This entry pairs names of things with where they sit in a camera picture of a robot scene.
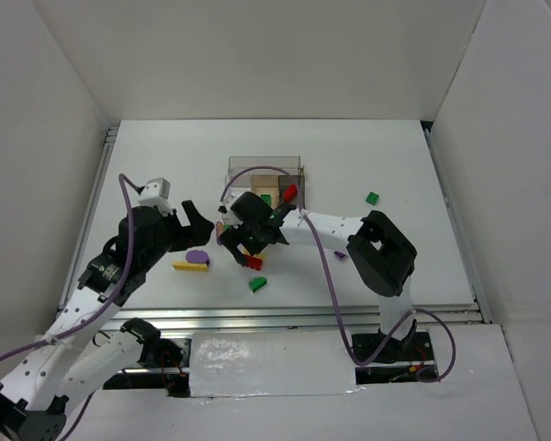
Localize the purple rectangular lego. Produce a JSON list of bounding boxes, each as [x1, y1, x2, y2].
[[333, 251, 347, 261]]

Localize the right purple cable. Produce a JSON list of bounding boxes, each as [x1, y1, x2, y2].
[[219, 165, 458, 383]]

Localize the purple rounded lego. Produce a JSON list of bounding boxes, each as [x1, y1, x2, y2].
[[186, 250, 210, 266]]

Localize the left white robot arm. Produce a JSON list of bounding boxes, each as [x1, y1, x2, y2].
[[0, 200, 213, 440]]

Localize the tan translucent container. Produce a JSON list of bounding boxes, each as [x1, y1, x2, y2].
[[251, 175, 279, 209]]

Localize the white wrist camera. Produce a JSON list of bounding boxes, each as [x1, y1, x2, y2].
[[138, 177, 172, 216], [218, 195, 237, 215]]

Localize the red rounded lego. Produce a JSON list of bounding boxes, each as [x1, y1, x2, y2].
[[282, 184, 299, 204]]

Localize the long clear container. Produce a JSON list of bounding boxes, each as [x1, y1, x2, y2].
[[225, 155, 304, 186]]

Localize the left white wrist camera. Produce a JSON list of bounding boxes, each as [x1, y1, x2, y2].
[[138, 177, 172, 216]]

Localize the aluminium front rail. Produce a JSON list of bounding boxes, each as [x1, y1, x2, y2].
[[99, 303, 484, 333]]

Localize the left aluminium rail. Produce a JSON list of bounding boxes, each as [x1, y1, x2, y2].
[[57, 126, 119, 312]]

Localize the purple cable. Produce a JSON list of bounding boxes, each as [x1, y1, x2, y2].
[[0, 173, 143, 441], [219, 165, 458, 383]]

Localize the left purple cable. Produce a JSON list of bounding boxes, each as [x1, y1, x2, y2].
[[0, 173, 143, 441]]

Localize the green rounded lego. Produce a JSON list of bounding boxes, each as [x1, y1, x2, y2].
[[248, 277, 267, 293]]

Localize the purple tan flower lego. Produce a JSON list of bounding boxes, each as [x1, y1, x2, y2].
[[215, 221, 224, 245]]

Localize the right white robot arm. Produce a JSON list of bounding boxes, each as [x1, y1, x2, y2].
[[218, 191, 417, 368]]

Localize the yellow lego brick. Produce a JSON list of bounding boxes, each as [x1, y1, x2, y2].
[[242, 250, 266, 260]]

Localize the small green square lego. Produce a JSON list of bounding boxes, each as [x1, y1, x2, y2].
[[365, 192, 380, 206]]

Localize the small clear container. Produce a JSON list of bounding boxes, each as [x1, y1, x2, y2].
[[220, 175, 252, 200]]

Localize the long yellow lego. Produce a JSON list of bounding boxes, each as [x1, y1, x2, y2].
[[172, 261, 209, 272]]

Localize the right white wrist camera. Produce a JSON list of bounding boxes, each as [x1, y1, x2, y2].
[[218, 195, 237, 215]]

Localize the green rectangular lego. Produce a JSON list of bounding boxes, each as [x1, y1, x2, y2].
[[260, 194, 273, 206]]

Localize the aluminium rail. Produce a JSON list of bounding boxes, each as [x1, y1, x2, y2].
[[57, 126, 119, 312], [99, 303, 484, 333]]

